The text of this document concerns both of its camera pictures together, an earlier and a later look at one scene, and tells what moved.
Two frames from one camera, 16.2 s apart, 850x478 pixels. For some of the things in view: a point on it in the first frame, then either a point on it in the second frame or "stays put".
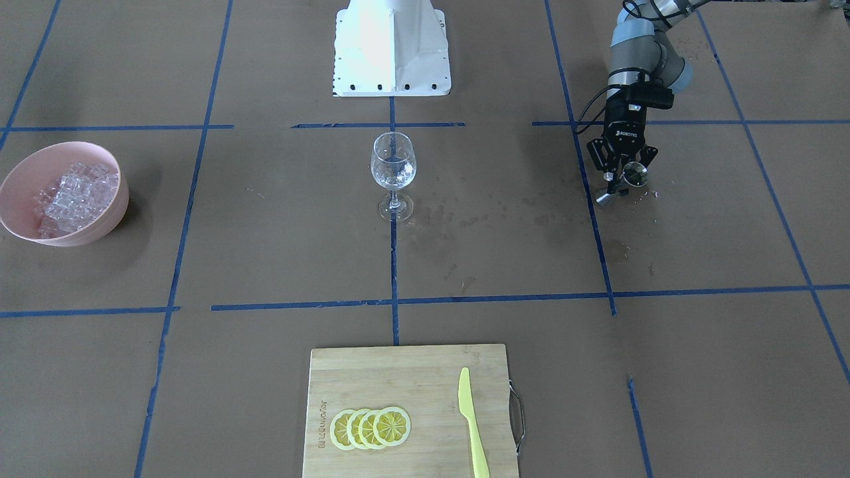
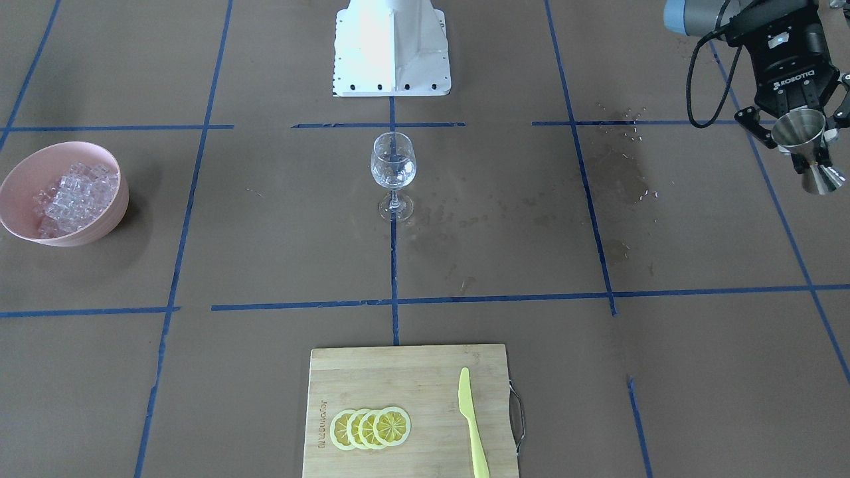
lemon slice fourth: [392, 426] stays put
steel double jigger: [634, 174] → [800, 131]
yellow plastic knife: [481, 467] stays put
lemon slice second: [352, 429] stays put
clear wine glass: [393, 161] stays put
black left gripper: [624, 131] → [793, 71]
